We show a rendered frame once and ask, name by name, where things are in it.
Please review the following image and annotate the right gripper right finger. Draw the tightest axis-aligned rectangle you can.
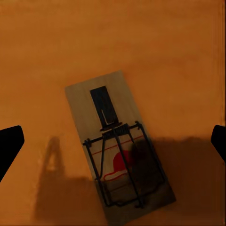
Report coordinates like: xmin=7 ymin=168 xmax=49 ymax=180
xmin=211 ymin=125 xmax=226 ymax=163

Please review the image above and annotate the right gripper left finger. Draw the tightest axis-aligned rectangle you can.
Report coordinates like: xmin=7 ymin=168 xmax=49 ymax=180
xmin=0 ymin=125 xmax=24 ymax=181

